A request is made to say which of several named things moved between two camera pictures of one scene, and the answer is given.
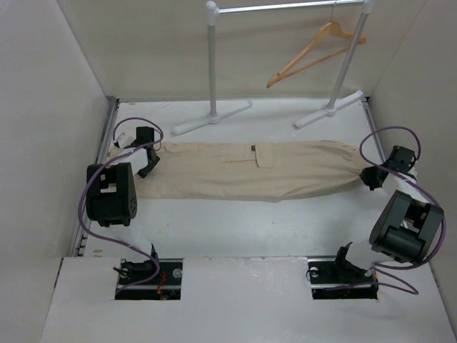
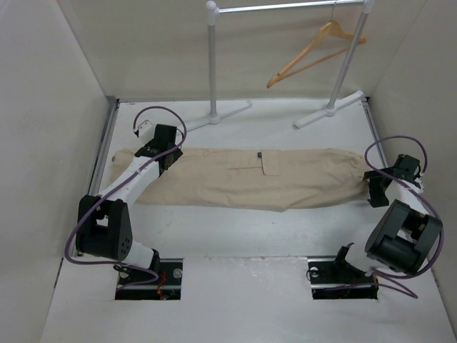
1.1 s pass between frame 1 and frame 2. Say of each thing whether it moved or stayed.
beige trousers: moved
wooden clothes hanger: stayed
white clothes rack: stayed
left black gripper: moved
